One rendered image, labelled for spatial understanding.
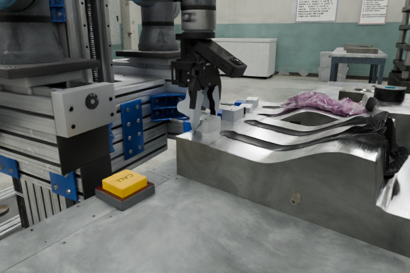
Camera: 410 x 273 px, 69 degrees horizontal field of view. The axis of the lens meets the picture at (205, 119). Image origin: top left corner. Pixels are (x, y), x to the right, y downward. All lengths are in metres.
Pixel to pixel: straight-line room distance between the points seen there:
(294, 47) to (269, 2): 1.28
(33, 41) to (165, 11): 0.50
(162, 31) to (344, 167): 0.79
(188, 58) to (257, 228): 0.38
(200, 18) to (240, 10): 7.77
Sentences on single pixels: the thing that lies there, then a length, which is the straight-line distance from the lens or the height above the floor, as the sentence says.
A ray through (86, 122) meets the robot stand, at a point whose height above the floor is 0.92.
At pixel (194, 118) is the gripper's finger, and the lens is 0.65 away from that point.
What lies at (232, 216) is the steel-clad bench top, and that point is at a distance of 0.54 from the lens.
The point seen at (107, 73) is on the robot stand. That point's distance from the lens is 1.04.
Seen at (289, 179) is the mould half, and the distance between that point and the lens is 0.53.
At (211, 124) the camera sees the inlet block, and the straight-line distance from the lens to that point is 0.66.
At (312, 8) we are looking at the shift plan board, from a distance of 7.98.
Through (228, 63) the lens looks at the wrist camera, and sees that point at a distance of 0.60.
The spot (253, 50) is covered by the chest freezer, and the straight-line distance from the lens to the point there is 7.38.
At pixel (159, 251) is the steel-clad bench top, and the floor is 0.80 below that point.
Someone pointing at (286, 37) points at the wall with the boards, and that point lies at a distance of 8.07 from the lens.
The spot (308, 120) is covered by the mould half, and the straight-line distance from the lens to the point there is 0.87.
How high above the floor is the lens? 1.10
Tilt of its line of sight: 16 degrees down
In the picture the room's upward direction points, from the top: straight up
